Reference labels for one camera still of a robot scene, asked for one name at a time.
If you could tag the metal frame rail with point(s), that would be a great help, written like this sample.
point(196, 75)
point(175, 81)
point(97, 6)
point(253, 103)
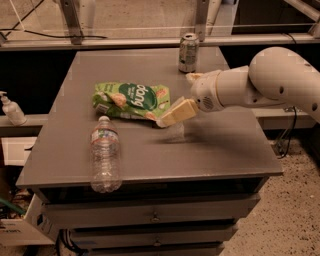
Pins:
point(136, 43)

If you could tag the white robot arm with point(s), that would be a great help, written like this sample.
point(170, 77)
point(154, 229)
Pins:
point(276, 77)

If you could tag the grey drawer cabinet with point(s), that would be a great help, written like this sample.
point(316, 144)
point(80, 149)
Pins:
point(182, 193)

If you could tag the white cardboard box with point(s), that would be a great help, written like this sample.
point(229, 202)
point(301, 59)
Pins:
point(34, 228)

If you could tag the white pump dispenser bottle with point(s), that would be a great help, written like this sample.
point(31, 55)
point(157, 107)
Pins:
point(12, 110)

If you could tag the silver soda can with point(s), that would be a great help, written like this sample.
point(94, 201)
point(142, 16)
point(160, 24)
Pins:
point(188, 53)

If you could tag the green rice chip bag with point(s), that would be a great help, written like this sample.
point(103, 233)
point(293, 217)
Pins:
point(131, 101)

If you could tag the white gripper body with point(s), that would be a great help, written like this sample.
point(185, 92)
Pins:
point(204, 89)

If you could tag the clear plastic water bottle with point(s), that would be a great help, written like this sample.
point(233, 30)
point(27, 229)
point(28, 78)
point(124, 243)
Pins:
point(105, 157)

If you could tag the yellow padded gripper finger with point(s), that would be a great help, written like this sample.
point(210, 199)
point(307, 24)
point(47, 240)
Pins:
point(182, 109)
point(192, 77)

